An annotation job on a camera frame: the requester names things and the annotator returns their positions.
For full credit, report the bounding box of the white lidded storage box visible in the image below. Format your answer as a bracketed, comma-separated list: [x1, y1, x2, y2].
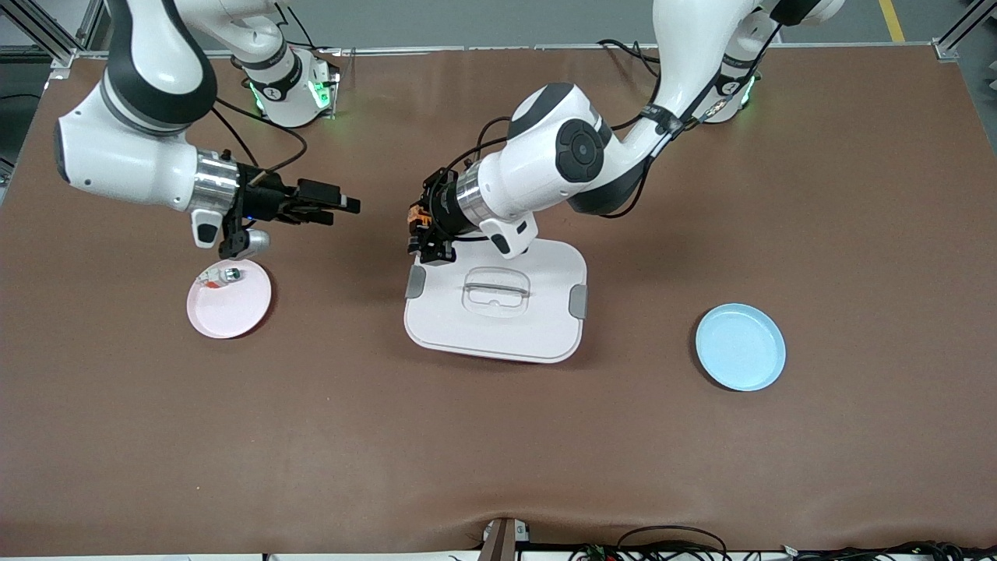
[403, 234, 589, 365]

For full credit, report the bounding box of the pink round plate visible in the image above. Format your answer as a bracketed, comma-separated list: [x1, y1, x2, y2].
[186, 258, 273, 340]

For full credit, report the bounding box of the brown table mat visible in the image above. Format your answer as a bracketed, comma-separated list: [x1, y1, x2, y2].
[0, 45, 997, 556]

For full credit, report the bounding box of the blue round plate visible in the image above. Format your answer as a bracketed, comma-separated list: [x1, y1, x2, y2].
[695, 303, 787, 392]

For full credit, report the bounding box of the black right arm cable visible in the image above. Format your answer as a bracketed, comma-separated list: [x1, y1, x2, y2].
[209, 97, 309, 184]

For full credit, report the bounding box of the black base power cable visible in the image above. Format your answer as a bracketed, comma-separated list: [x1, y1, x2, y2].
[597, 37, 663, 83]

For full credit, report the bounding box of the aluminium frame profile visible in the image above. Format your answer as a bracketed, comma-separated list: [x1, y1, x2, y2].
[0, 0, 106, 79]
[931, 0, 997, 63]

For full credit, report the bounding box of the brown mounting post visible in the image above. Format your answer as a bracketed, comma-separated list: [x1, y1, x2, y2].
[477, 517, 516, 561]

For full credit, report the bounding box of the black looped cable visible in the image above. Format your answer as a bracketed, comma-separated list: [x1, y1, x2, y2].
[615, 525, 729, 561]

